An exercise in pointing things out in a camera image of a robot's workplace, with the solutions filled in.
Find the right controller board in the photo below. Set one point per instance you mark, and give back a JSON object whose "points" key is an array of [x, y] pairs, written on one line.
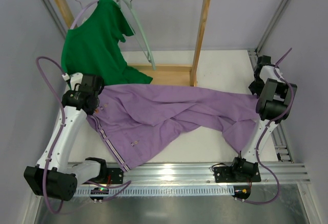
{"points": [[241, 192]]}

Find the purple trousers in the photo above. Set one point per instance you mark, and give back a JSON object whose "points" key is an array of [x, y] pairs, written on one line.
{"points": [[137, 121]]}

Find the purple clothes hanger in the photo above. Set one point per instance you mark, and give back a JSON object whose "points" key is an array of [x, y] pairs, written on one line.
{"points": [[82, 11]]}

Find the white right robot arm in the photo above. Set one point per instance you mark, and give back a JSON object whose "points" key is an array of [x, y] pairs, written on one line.
{"points": [[275, 98]]}

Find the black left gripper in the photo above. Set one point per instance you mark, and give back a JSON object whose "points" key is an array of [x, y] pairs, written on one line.
{"points": [[95, 103]]}

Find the controller board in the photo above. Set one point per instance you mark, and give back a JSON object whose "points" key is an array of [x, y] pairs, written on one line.
{"points": [[99, 193], [241, 192]]}

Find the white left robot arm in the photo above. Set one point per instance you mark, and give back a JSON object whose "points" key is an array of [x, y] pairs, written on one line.
{"points": [[57, 152]]}

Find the slotted grey cable duct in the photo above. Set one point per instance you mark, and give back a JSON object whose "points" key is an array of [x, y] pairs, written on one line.
{"points": [[156, 191]]}

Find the left controller board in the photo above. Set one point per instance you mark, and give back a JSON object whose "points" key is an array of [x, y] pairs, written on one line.
{"points": [[99, 193]]}

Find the aluminium mounting rail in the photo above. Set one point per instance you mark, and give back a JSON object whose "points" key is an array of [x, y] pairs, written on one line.
{"points": [[167, 174]]}

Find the green t-shirt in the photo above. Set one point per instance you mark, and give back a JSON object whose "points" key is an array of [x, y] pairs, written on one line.
{"points": [[92, 48]]}

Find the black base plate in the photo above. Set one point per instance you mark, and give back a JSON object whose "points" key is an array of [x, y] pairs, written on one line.
{"points": [[225, 174], [109, 176]]}

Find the pale green clothes hanger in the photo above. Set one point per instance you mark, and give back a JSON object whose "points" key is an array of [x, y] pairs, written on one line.
{"points": [[140, 37]]}

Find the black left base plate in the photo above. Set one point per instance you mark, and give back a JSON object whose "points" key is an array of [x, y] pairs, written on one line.
{"points": [[109, 176]]}

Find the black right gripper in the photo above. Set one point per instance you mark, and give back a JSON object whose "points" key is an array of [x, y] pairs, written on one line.
{"points": [[258, 90]]}

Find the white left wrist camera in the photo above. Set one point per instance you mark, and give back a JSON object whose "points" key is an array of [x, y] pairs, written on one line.
{"points": [[73, 80]]}

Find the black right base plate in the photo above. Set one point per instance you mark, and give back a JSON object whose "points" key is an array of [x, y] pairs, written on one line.
{"points": [[225, 174]]}

